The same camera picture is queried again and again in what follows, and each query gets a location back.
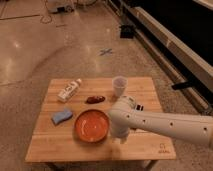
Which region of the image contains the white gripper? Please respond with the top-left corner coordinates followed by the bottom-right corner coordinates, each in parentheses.
top-left (110, 121), bottom-right (129, 144)

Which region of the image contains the orange ceramic bowl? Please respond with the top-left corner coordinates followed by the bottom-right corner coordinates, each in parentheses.
top-left (74, 109), bottom-right (109, 143)

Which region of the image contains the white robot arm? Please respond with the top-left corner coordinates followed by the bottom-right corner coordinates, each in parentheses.
top-left (108, 96), bottom-right (213, 150)

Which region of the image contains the wooden table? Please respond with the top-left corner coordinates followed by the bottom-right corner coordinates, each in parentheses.
top-left (25, 78), bottom-right (176, 163)

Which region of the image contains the dark red food item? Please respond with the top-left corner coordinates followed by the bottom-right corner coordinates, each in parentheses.
top-left (86, 96), bottom-right (105, 104)

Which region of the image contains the translucent plastic cup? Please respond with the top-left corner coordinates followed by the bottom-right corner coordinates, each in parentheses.
top-left (112, 76), bottom-right (128, 97)

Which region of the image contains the blue sponge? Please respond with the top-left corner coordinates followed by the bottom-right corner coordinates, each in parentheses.
top-left (51, 109), bottom-right (73, 125)

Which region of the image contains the white plastic bottle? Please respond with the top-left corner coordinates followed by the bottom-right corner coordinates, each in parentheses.
top-left (58, 79), bottom-right (82, 103)

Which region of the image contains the black box on floor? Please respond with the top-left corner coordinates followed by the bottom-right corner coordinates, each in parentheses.
top-left (120, 25), bottom-right (134, 39)

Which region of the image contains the long grey black bench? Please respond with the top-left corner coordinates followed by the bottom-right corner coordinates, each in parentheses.
top-left (105, 0), bottom-right (213, 112)

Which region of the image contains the grey device on floor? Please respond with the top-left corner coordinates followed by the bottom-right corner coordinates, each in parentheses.
top-left (46, 0), bottom-right (74, 13)

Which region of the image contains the cable on floor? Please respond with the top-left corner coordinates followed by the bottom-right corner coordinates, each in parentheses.
top-left (39, 0), bottom-right (54, 25)

